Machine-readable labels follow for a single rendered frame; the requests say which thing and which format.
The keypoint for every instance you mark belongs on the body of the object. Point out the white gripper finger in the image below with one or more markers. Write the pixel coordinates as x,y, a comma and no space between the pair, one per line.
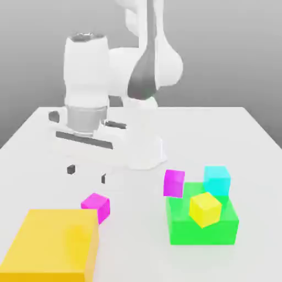
71,169
103,178

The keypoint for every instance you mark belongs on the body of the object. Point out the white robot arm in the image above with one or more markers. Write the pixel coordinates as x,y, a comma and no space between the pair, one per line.
86,72

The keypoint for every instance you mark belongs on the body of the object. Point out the large green box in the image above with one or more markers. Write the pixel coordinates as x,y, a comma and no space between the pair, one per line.
202,233

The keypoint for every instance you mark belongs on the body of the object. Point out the small cyan cube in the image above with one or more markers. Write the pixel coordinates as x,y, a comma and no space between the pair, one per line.
217,180

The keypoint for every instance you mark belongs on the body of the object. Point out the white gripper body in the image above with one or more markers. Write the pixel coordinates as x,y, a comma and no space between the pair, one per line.
83,149

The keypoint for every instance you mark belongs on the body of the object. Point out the small yellow cube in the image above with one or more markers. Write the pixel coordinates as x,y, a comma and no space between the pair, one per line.
205,209

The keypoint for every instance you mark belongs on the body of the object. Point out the small magenta cube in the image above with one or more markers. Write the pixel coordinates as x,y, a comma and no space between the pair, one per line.
97,202
173,184

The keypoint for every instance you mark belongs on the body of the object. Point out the large yellow box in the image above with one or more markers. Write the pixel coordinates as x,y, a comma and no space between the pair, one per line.
46,244

